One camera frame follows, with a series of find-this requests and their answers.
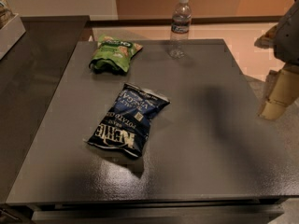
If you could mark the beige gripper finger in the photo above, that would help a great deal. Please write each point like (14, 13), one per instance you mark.
(281, 89)
(268, 38)

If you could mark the green snack bag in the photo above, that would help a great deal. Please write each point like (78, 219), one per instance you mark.
(113, 55)

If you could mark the blue chip bag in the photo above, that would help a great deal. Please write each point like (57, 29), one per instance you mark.
(126, 125)

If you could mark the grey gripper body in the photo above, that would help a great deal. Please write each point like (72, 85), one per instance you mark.
(288, 36)

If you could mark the white tray with items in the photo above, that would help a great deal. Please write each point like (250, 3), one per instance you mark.
(11, 28)

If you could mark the clear plastic water bottle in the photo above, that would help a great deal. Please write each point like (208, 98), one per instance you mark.
(180, 27)

